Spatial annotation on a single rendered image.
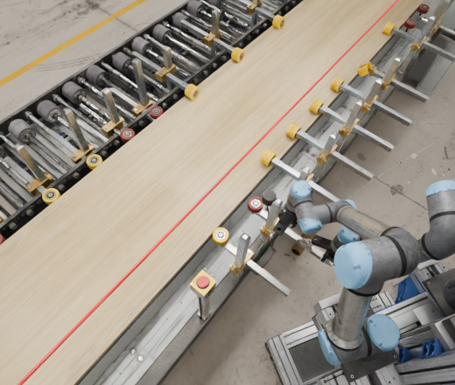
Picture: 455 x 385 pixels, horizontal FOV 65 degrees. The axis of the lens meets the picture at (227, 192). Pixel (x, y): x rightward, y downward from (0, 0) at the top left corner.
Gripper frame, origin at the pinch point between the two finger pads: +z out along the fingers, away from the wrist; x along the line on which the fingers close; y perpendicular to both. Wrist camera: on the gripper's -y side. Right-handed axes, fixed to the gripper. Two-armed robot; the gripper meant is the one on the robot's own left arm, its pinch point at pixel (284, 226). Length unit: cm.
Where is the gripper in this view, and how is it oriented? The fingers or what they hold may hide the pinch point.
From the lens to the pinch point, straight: 166.9
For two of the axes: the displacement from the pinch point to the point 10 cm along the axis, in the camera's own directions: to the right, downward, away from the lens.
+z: 0.0, 4.5, 8.9
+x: -7.7, -5.7, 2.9
